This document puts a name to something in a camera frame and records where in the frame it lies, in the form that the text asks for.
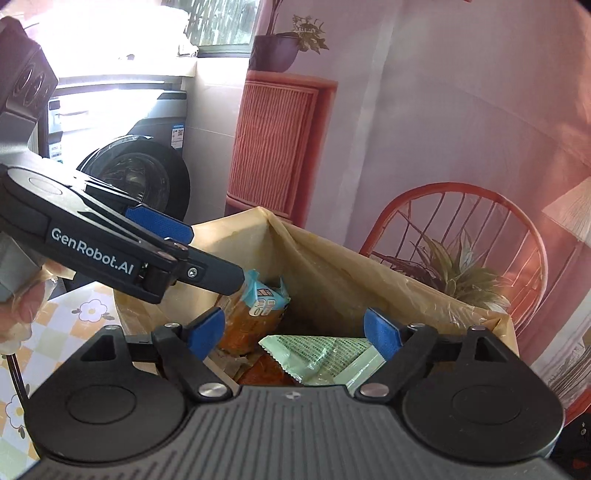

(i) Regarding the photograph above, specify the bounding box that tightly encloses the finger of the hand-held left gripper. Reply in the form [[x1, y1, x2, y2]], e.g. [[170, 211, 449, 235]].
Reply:
[[76, 173, 193, 254], [133, 249, 246, 305]]

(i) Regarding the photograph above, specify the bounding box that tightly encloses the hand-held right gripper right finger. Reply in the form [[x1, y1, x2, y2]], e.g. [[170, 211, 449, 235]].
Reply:
[[353, 308, 522, 406]]

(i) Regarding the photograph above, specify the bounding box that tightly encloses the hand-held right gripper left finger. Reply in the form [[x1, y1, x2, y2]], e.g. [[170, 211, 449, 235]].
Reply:
[[78, 307, 232, 402]]

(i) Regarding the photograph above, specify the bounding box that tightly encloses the blue-topped orange snack packet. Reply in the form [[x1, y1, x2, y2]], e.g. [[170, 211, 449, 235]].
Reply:
[[216, 270, 293, 357]]

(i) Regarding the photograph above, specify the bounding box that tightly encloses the light green snack packet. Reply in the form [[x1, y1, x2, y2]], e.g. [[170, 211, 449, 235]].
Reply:
[[259, 335, 385, 387]]

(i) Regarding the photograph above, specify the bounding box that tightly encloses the plastic-lined cardboard box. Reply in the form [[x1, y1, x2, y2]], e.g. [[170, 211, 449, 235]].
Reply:
[[113, 208, 520, 403]]

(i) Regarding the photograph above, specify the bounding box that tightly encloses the person's left hand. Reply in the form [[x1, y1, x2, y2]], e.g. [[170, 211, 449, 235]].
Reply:
[[0, 267, 77, 346]]

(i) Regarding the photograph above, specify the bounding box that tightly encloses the grey washing machine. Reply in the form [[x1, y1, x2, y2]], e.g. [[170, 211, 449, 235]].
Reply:
[[39, 88, 192, 292]]

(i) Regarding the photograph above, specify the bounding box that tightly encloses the checkered floral tablecloth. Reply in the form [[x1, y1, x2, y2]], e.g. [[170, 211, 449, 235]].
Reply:
[[0, 281, 136, 468]]

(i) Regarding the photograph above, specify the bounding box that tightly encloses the white countertop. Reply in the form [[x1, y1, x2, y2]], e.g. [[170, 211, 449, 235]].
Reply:
[[46, 58, 200, 101]]

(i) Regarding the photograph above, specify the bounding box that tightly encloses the sliding window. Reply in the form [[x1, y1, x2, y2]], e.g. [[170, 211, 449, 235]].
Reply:
[[157, 0, 262, 59]]

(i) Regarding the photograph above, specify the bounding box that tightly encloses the printed room backdrop cloth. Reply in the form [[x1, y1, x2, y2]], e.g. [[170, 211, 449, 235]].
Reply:
[[226, 0, 591, 426]]

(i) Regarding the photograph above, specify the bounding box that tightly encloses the black cable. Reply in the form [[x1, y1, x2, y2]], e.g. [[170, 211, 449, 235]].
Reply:
[[4, 351, 31, 403]]

